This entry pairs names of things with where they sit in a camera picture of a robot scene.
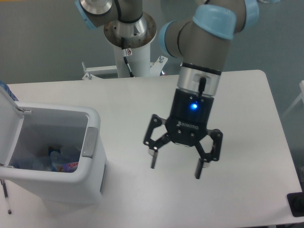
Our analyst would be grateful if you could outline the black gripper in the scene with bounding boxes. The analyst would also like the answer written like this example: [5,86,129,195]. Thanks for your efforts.
[143,89,223,179]

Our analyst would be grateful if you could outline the clear plastic bag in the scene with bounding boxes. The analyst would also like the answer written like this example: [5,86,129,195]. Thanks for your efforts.
[60,146,81,162]

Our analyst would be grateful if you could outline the clear plastic water bottle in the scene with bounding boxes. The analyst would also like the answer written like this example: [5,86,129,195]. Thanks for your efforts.
[14,151,66,171]

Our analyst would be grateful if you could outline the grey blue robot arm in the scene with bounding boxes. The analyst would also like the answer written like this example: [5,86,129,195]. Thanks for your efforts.
[75,0,259,179]

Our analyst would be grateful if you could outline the white trash can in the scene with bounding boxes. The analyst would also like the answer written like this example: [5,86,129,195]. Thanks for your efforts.
[0,102,106,204]

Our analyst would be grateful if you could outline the white trash can lid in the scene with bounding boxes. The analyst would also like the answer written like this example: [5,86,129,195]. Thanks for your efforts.
[0,88,32,165]

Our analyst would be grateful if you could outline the colourful snack packet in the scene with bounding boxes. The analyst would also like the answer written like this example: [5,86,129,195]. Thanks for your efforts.
[49,149,79,173]

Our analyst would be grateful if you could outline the black device at edge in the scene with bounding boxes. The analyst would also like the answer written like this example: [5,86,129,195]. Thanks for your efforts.
[287,192,304,218]

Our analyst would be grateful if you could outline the blue patterned object behind lid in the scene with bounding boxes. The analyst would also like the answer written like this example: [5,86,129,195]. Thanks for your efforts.
[0,81,19,101]

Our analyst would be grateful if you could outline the black pen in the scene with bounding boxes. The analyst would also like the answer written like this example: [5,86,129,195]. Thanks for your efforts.
[0,179,12,215]

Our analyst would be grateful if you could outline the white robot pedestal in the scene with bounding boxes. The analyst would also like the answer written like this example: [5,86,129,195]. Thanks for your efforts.
[82,12,168,80]

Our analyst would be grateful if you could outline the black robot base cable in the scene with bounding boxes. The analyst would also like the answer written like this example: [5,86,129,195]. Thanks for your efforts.
[120,37,136,78]

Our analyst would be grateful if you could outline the white frame at right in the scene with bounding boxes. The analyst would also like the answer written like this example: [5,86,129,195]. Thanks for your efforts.
[282,80,304,118]

